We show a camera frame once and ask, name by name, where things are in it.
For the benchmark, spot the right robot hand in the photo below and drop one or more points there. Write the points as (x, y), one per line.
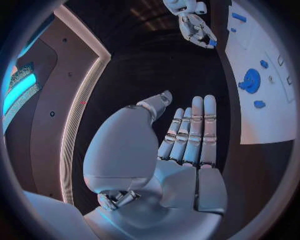
(195, 28)

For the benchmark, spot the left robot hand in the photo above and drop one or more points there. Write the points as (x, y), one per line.
(131, 150)

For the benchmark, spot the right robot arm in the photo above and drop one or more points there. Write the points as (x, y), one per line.
(180, 6)

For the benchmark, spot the white task board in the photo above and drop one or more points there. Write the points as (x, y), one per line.
(257, 46)

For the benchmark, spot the small blue peg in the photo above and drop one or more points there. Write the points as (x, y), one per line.
(233, 29)

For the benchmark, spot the blue capsule plug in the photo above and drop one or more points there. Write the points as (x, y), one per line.
(239, 16)

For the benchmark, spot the blue knob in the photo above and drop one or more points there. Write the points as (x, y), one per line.
(243, 85)

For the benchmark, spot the blue gear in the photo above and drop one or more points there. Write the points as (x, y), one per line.
(254, 78)

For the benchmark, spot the small silver pin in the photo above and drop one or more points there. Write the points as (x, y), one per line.
(271, 79)

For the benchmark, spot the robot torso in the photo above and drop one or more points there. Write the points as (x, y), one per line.
(58, 93)

